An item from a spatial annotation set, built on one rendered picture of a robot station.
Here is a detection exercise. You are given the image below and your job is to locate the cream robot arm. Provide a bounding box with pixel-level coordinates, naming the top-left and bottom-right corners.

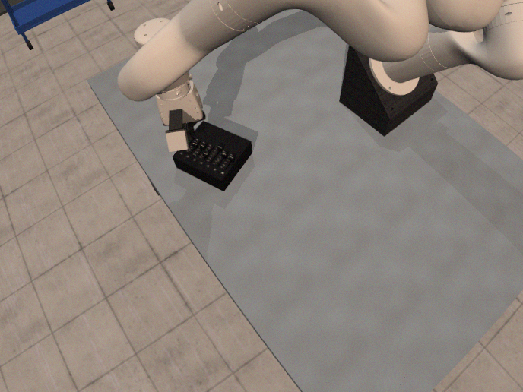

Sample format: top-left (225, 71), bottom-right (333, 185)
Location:
top-left (118, 0), bottom-right (523, 101)

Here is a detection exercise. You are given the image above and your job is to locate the black lighting desk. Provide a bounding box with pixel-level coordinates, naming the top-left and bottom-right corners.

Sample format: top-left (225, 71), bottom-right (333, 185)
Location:
top-left (173, 121), bottom-right (252, 191)

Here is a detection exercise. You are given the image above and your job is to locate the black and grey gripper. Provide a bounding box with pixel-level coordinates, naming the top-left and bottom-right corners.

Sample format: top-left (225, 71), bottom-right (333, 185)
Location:
top-left (155, 81), bottom-right (206, 140)

